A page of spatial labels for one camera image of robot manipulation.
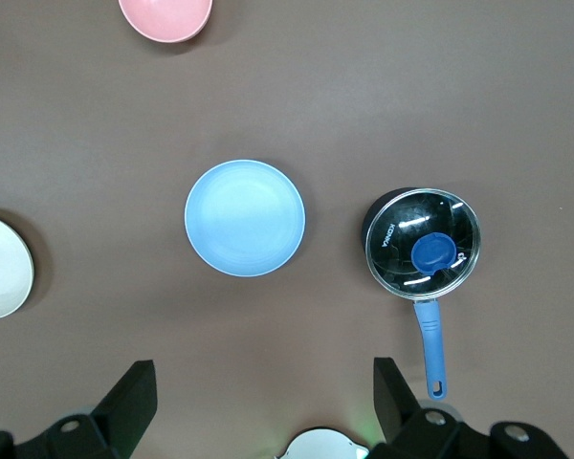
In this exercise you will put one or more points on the glass lid with blue knob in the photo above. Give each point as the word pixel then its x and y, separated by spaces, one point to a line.
pixel 392 229

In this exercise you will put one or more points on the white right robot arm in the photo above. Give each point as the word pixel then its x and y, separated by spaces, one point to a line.
pixel 320 444

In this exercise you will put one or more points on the pink bowl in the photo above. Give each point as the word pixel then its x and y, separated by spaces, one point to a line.
pixel 165 16

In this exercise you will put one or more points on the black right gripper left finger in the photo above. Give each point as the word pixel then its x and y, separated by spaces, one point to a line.
pixel 119 411

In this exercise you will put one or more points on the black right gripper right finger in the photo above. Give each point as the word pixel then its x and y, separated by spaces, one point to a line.
pixel 402 421

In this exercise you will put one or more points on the light blue plate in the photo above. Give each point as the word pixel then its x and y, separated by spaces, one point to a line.
pixel 245 218

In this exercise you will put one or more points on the beige plate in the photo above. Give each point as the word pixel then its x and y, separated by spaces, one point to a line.
pixel 0 268

